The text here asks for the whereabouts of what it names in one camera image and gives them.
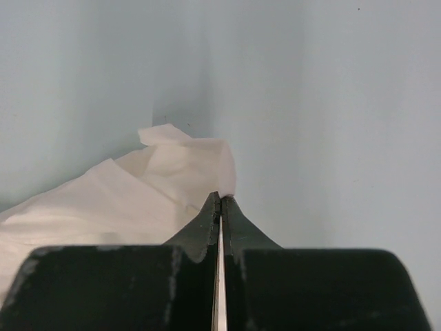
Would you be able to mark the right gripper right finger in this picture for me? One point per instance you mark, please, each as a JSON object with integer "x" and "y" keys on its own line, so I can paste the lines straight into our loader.
{"x": 273, "y": 288}

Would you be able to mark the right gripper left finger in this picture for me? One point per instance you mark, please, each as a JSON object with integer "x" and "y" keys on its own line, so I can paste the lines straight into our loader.
{"x": 171, "y": 286}

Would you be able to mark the white floral t-shirt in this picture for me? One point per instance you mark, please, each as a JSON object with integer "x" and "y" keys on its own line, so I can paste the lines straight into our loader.
{"x": 143, "y": 197}

